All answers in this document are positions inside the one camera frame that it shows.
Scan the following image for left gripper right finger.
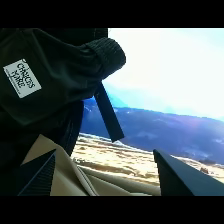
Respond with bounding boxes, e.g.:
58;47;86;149
152;148;224;197

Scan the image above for black garment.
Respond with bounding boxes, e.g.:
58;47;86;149
0;27;127;176

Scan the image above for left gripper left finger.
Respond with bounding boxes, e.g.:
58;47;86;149
17;148;57;197

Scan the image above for brown trousers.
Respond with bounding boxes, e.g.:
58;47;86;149
21;133;162;197

